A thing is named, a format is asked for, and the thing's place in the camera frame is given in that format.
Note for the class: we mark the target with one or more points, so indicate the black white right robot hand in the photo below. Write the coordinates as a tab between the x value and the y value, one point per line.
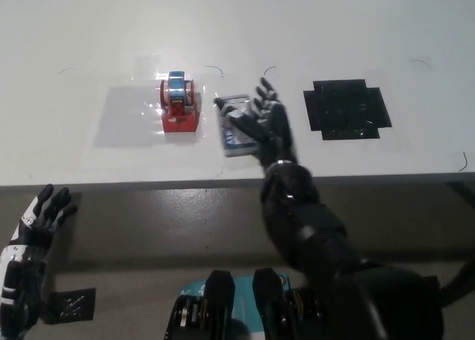
272	132

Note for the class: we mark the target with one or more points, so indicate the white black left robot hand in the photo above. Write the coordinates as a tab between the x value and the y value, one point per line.
26	251

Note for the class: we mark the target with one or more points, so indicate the clear blue screw box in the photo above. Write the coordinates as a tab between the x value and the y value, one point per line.
234	141

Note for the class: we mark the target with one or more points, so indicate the black tape patch rectangular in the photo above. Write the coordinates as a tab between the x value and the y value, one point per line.
70	304

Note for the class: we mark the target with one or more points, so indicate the black tape patch cross-shaped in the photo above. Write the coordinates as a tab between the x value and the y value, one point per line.
345	111

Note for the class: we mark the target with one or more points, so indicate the red tape dispenser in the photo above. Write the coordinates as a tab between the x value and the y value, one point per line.
179	102

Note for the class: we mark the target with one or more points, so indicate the clear plastic film sheet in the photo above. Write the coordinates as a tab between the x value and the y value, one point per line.
111	156

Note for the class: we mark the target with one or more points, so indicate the black robot body block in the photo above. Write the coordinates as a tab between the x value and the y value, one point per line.
274	310
202	310

